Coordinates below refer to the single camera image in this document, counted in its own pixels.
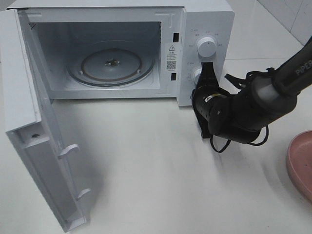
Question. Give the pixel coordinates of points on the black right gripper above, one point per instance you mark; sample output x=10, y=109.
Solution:
x=206, y=89

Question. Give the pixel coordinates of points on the pink round plate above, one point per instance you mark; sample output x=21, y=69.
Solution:
x=299, y=163

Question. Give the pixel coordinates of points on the white microwave door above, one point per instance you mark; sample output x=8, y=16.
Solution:
x=63, y=174

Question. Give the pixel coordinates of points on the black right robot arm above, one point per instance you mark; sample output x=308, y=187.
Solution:
x=263, y=98

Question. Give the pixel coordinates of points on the lower white timer knob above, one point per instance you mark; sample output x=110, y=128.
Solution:
x=196, y=75

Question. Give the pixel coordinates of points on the upper white power knob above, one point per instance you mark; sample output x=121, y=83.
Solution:
x=206, y=46

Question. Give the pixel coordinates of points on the white warning label sticker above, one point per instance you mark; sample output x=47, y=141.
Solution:
x=171, y=57

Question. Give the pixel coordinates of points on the white microwave oven body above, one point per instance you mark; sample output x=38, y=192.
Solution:
x=157, y=22

